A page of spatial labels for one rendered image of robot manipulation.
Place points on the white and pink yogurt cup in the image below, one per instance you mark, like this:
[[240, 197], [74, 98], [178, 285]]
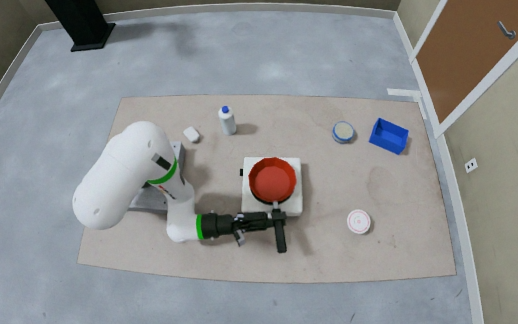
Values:
[[358, 221]]

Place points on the round tin with blue lid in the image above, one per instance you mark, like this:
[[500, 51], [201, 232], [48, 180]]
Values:
[[342, 132]]

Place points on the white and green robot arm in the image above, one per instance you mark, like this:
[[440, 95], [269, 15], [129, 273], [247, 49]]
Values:
[[102, 199]]

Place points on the red frying pan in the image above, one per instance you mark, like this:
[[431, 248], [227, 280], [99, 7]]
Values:
[[273, 179]]

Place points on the white plastic bottle with blue cap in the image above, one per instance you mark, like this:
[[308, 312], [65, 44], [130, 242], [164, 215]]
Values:
[[228, 121]]

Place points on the blue box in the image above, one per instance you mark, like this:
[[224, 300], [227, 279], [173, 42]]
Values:
[[385, 132]]

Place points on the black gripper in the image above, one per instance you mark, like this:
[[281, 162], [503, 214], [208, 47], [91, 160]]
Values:
[[249, 220]]

